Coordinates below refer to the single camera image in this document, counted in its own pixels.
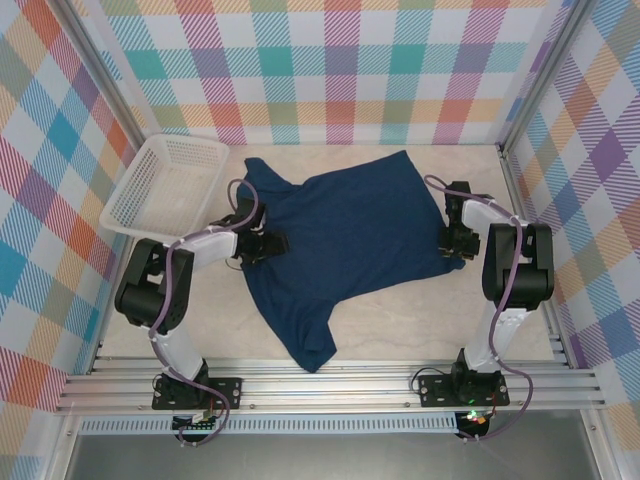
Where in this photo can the navy blue t-shirt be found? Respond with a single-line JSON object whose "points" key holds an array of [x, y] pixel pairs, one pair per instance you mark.
{"points": [[350, 220]]}

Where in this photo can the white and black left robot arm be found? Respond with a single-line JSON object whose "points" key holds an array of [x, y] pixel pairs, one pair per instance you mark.
{"points": [[210, 245]]}

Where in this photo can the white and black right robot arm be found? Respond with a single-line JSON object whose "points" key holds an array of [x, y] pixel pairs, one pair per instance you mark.
{"points": [[520, 275]]}

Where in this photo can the white plastic mesh basket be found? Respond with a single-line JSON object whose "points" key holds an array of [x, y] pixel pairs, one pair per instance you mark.
{"points": [[165, 190]]}

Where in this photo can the small electronics board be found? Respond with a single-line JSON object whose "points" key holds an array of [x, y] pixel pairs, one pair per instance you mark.
{"points": [[195, 422], [475, 419]]}

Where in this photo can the aluminium side rail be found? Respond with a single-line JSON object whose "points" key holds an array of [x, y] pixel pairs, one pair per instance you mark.
{"points": [[520, 190], [107, 340]]}

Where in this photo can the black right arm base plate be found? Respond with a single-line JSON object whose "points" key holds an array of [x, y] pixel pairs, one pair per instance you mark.
{"points": [[435, 390]]}

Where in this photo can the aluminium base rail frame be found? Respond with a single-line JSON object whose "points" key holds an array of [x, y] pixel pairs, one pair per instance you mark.
{"points": [[325, 386]]}

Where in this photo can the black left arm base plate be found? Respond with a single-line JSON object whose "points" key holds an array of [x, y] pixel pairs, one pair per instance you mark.
{"points": [[227, 392]]}

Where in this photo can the aluminium corner post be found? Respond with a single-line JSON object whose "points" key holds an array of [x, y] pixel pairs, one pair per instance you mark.
{"points": [[545, 70], [100, 65]]}

